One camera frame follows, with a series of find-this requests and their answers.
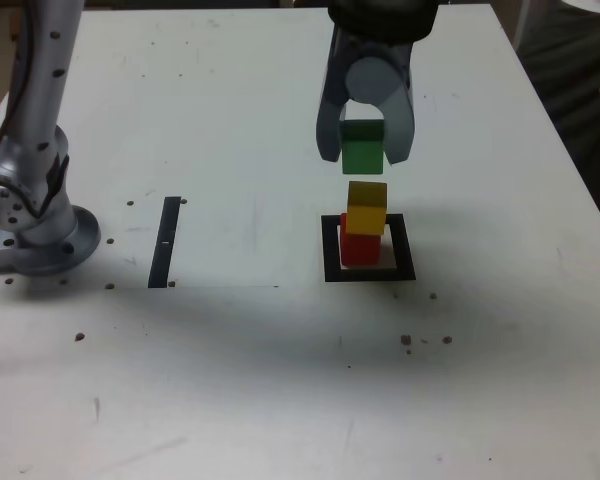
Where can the black tape square outline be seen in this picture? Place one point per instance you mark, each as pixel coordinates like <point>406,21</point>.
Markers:
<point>405,255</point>

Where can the person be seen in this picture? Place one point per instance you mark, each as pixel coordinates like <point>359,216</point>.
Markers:
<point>570,60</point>

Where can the green cube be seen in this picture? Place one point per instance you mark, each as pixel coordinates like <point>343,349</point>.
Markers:
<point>362,157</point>

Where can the yellow cube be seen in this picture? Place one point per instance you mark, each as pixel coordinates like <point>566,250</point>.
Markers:
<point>365,215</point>

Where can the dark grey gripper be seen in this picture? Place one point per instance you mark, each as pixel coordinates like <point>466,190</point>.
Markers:
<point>375,50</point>

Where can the red cube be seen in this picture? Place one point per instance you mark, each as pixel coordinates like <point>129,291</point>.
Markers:
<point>360,250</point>

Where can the black tape strip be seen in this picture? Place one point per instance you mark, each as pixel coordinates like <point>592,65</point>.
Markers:
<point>162,260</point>

